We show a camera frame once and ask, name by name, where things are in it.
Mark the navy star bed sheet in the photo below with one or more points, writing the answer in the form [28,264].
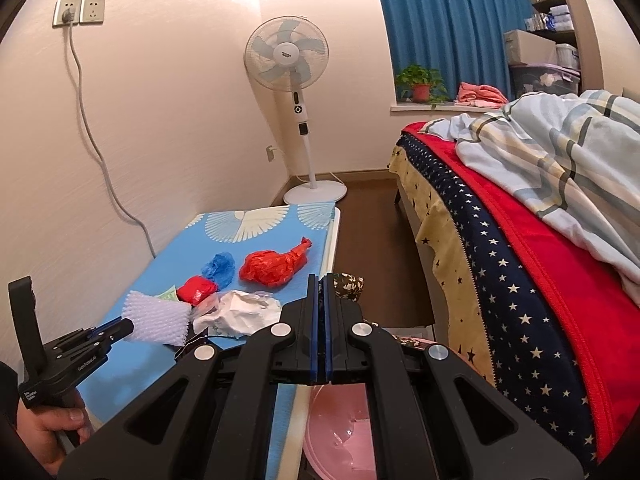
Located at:
[496,318]

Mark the person's left hand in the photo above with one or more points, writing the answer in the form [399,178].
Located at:
[39,428]

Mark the cardboard box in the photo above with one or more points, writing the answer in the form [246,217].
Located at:
[526,48]

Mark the white standing fan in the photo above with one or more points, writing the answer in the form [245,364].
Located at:
[288,54]

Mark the purple foam fruit net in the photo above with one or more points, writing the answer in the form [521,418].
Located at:
[155,320]

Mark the blue plastic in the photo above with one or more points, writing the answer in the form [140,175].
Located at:
[220,270]

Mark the small red plastic bag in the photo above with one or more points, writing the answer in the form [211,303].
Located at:
[196,289]

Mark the blue patterned table cloth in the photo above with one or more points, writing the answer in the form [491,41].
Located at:
[133,365]

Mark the white wall socket pair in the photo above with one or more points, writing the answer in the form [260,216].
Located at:
[84,12]

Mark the plaid light blue quilt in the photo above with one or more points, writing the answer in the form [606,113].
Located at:
[571,160]

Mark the black gold patterned wrapper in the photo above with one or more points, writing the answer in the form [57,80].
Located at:
[348,286]

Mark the white plastic jar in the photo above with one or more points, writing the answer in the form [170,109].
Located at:
[568,56]

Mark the green snack wrapper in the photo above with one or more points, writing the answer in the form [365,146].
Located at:
[170,294]

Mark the blue curtain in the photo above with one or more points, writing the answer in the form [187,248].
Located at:
[462,39]

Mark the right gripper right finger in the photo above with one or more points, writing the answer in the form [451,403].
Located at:
[432,416]

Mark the pink plastic trash basin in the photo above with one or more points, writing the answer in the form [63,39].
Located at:
[338,437]

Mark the white paper bag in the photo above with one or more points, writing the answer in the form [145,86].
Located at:
[235,314]

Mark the purple lidded storage bin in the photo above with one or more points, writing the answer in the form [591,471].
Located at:
[547,78]

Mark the potted green plant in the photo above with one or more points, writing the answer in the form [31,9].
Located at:
[421,85]

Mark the large orange-red plastic bag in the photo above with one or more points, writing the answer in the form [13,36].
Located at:
[274,269]

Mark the wooden bookshelf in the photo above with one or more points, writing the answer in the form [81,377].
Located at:
[570,22]

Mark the pink folded clothes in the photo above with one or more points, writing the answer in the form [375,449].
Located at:
[480,95]

